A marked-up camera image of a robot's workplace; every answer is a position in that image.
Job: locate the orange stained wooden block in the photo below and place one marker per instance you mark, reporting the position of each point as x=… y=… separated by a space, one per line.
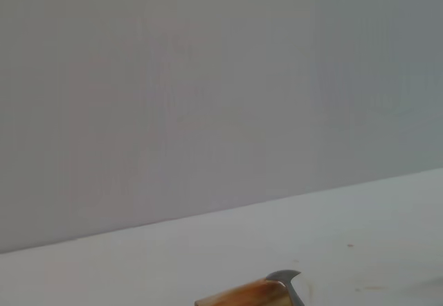
x=249 y=294

